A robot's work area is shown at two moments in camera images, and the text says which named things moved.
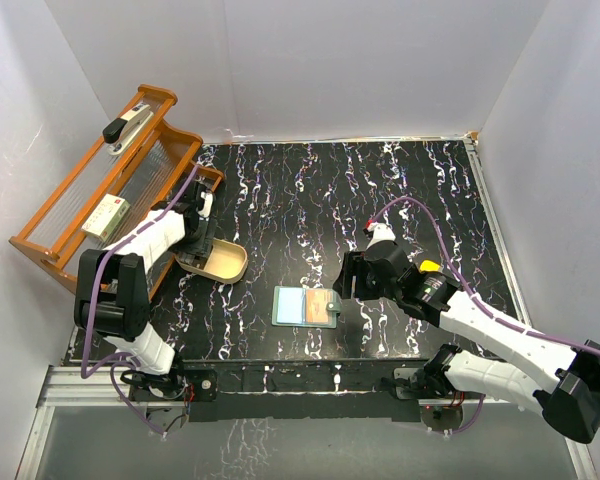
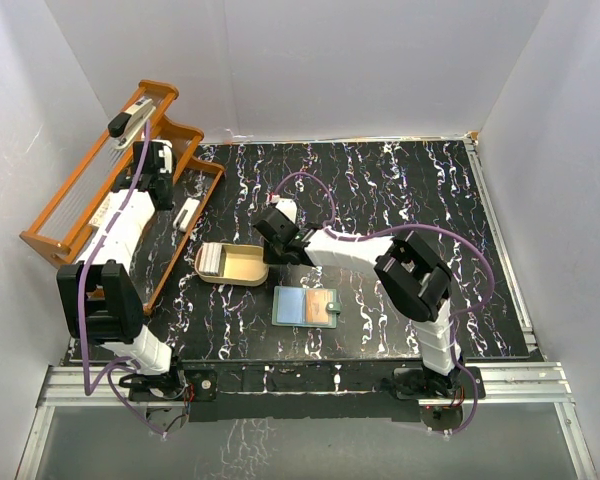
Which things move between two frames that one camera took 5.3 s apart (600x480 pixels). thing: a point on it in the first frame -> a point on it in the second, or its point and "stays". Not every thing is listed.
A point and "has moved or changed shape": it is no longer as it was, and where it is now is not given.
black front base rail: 294,391 stays
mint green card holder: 305,307 stays
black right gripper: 354,265 -> 271,258
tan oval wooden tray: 226,264 has moved or changed shape
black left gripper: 198,249 -> 168,204
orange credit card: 316,301 stays
